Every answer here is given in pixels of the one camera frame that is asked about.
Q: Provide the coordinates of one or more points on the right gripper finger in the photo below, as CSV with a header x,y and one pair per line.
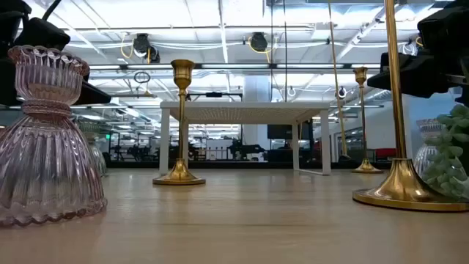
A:
x,y
421,80

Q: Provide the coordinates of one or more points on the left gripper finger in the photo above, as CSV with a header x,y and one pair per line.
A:
x,y
93,96

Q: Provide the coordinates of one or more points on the clear ribbed glass candle holder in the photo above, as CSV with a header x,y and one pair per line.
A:
x,y
425,154

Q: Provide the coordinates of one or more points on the pink ribbed glass candle holder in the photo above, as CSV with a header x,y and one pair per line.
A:
x,y
47,157

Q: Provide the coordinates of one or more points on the tall brass candlestick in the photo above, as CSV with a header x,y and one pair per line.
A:
x,y
365,166
403,183

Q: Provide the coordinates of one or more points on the short brass candlestick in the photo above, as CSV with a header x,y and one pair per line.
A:
x,y
179,172

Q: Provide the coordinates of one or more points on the black background robot arm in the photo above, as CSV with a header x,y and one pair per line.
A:
x,y
243,149

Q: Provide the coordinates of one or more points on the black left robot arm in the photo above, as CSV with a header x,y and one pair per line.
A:
x,y
11,22

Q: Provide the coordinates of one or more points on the red box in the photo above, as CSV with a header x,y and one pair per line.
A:
x,y
385,153

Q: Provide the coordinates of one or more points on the potted green succulent plant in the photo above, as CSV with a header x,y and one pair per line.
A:
x,y
452,161

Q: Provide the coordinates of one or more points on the black monitor screen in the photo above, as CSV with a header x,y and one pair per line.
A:
x,y
278,131

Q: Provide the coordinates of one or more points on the white perforated metal riser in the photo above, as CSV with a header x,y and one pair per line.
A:
x,y
245,110

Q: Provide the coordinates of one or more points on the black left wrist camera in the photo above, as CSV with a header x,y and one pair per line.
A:
x,y
42,34

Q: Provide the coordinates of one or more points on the black metal table frame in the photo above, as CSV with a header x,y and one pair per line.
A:
x,y
256,165

